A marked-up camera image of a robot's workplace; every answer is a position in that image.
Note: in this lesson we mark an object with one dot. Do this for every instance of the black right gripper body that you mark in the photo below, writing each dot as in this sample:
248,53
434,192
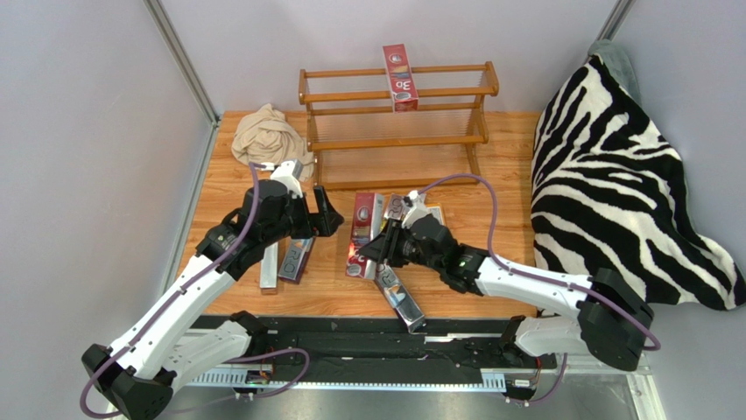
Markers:
390,246

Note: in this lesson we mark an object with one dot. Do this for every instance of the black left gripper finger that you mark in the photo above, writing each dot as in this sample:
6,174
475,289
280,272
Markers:
323,203
325,224

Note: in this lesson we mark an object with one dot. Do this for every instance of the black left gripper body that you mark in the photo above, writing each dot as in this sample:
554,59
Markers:
294,221

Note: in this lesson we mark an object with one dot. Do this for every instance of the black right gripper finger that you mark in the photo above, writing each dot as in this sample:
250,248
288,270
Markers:
391,255
379,249

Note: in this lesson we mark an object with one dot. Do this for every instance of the red 3D toothpaste box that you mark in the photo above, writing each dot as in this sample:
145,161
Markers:
365,226
404,94

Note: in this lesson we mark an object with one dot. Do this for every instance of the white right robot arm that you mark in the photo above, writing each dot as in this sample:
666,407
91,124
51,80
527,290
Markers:
599,315

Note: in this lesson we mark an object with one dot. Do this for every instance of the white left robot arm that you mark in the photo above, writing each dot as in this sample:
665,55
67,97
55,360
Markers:
175,314

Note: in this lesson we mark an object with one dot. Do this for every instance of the wooden two-tier shelf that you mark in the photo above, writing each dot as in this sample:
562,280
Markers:
359,141

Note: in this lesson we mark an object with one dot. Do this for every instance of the orange toothpaste box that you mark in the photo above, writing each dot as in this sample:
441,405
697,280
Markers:
437,212

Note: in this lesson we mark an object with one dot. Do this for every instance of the silver blue Sensitive toothpaste box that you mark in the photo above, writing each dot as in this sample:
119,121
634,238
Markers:
296,257

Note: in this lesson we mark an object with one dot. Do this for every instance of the silver gold toothpaste box left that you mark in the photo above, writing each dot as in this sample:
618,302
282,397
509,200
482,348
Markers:
396,208

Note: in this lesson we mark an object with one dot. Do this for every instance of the silver purple R&O toothpaste box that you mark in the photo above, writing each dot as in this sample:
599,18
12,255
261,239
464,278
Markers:
399,298

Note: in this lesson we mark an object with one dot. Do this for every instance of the beige crumpled cloth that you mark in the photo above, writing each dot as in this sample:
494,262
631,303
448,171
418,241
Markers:
265,136

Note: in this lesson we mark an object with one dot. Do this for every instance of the zebra print blanket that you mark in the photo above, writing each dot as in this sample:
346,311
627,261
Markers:
608,191

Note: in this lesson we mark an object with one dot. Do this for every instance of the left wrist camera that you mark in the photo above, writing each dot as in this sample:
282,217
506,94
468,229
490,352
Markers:
288,173

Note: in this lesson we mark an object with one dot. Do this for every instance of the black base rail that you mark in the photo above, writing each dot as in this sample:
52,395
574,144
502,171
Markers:
267,355

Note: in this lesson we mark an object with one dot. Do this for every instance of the aluminium frame post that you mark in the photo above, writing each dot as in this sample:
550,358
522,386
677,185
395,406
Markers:
172,40

